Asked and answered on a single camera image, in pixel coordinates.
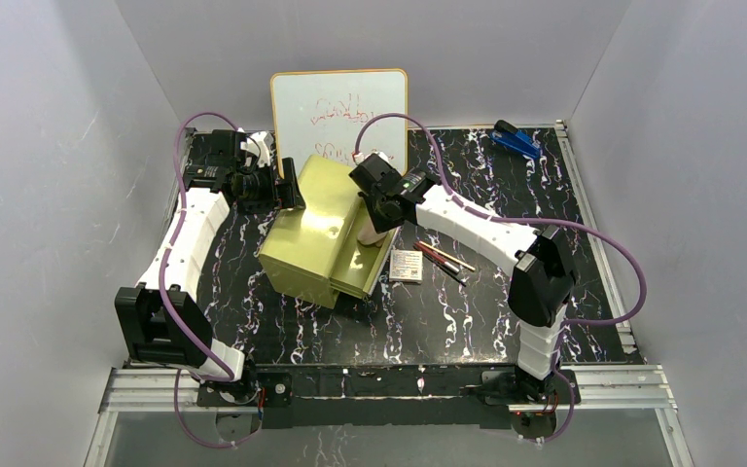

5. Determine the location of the white makeup packet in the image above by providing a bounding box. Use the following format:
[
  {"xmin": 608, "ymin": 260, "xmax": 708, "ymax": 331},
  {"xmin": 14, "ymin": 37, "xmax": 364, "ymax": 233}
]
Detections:
[{"xmin": 389, "ymin": 249, "xmax": 424, "ymax": 283}]

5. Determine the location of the green metal drawer chest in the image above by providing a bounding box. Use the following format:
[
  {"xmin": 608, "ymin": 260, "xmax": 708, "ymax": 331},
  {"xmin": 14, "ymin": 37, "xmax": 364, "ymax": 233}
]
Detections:
[{"xmin": 258, "ymin": 155, "xmax": 398, "ymax": 308}]

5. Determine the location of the small round powder puff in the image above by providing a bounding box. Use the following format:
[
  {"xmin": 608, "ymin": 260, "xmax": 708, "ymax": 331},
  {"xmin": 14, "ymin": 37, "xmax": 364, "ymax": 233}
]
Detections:
[{"xmin": 357, "ymin": 219, "xmax": 389, "ymax": 247}]

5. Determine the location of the red lip pencil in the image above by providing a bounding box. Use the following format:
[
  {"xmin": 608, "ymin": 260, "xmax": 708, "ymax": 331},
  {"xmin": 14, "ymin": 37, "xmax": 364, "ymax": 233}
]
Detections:
[{"xmin": 413, "ymin": 242, "xmax": 461, "ymax": 274}]

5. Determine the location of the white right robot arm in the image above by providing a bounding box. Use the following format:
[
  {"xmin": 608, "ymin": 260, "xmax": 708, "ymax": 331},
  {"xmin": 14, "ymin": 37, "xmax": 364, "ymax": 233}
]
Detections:
[{"xmin": 349, "ymin": 154, "xmax": 578, "ymax": 398}]

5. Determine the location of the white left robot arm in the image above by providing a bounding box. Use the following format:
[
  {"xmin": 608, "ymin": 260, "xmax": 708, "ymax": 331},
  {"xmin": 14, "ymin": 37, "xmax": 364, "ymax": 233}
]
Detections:
[{"xmin": 114, "ymin": 130, "xmax": 305, "ymax": 383}]

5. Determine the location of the black eyeliner pencil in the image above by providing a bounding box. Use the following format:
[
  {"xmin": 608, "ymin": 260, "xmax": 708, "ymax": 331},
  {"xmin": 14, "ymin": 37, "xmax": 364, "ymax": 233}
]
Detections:
[{"xmin": 414, "ymin": 246, "xmax": 467, "ymax": 286}]

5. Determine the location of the thin wooden stick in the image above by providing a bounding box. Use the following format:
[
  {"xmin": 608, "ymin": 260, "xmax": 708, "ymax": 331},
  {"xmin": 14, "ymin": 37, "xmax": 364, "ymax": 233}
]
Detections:
[{"xmin": 417, "ymin": 241, "xmax": 477, "ymax": 271}]

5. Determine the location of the orange framed whiteboard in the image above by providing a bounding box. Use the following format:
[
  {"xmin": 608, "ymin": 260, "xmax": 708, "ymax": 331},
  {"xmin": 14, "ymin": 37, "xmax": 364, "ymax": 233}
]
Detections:
[{"xmin": 269, "ymin": 68, "xmax": 409, "ymax": 173}]

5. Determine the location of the blue stapler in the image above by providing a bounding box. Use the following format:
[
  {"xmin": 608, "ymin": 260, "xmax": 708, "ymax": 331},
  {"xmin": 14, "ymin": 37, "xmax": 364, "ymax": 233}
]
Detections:
[{"xmin": 488, "ymin": 120, "xmax": 541, "ymax": 161}]

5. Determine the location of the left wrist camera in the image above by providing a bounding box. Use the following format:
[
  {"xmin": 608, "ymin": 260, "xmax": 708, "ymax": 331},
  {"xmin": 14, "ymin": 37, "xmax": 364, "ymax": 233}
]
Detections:
[{"xmin": 239, "ymin": 131, "xmax": 274, "ymax": 167}]

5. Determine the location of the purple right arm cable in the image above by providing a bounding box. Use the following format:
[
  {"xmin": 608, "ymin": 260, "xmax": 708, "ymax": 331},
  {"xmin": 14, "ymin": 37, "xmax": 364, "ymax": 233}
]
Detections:
[{"xmin": 351, "ymin": 113, "xmax": 648, "ymax": 444}]

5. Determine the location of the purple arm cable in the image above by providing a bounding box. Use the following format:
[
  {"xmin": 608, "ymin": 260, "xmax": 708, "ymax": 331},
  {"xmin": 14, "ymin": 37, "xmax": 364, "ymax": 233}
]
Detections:
[
  {"xmin": 157, "ymin": 112, "xmax": 243, "ymax": 450},
  {"xmin": 351, "ymin": 113, "xmax": 648, "ymax": 444}
]

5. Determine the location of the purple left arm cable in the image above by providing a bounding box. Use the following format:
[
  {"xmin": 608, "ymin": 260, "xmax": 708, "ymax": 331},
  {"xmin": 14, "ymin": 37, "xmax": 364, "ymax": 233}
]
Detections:
[{"xmin": 157, "ymin": 112, "xmax": 243, "ymax": 450}]

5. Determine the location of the aluminium right side rail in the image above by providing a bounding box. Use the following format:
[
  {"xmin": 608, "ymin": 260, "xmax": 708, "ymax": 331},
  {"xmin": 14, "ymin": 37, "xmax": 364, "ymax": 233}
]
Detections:
[{"xmin": 554, "ymin": 120, "xmax": 638, "ymax": 357}]

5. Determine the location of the aluminium rail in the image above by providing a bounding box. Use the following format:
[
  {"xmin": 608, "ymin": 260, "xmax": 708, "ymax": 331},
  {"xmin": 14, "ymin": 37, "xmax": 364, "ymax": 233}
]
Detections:
[
  {"xmin": 554, "ymin": 120, "xmax": 638, "ymax": 357},
  {"xmin": 99, "ymin": 364, "xmax": 677, "ymax": 413}
]

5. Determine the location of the aluminium front rail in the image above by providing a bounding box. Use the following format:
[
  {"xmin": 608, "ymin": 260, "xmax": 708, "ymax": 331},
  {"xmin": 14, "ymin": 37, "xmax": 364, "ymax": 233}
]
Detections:
[{"xmin": 99, "ymin": 364, "xmax": 677, "ymax": 413}]

